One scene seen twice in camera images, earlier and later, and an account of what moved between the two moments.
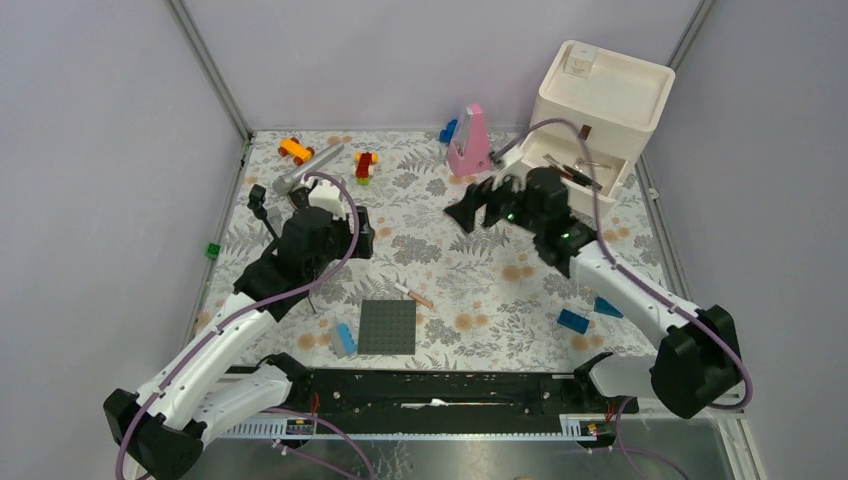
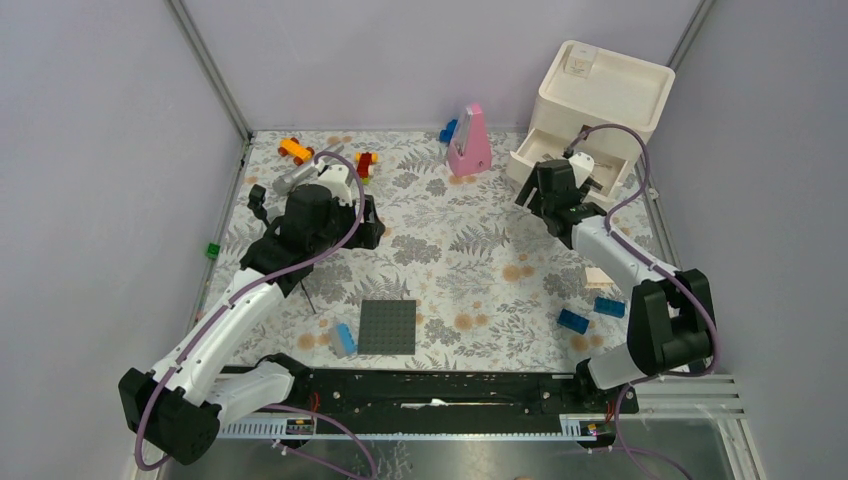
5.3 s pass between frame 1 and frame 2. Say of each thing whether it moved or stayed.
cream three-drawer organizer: stayed
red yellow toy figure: stayed
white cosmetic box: stayed
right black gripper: moved
